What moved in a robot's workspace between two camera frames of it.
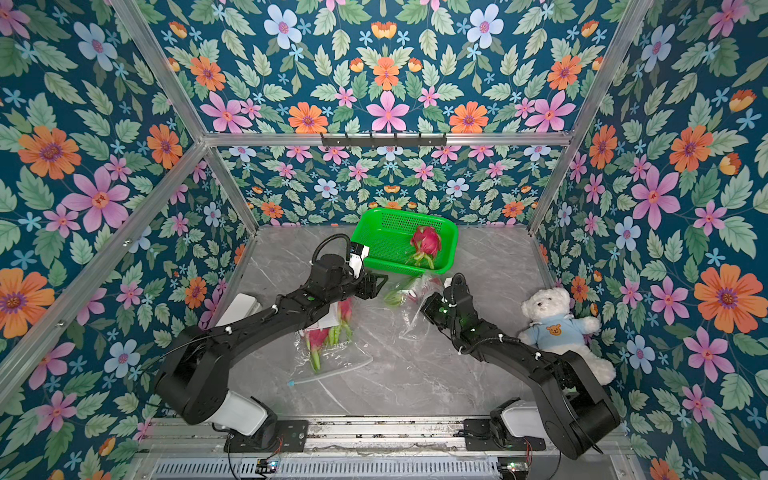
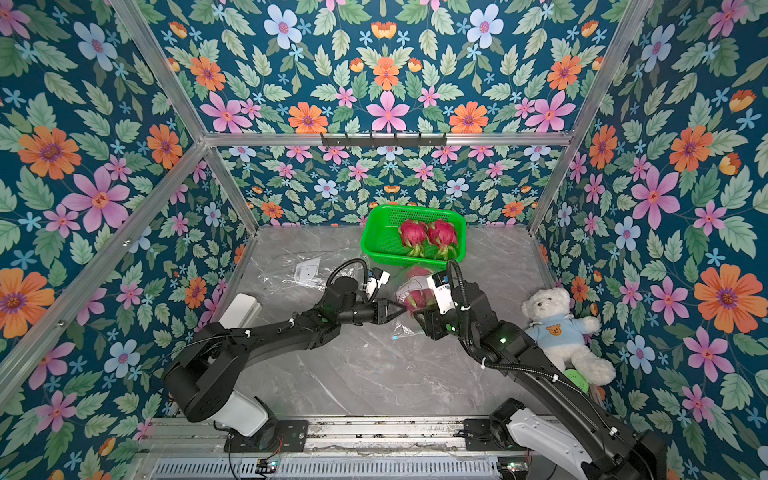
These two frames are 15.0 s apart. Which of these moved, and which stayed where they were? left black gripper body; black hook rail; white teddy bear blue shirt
Moved: left black gripper body
Stayed: black hook rail; white teddy bear blue shirt
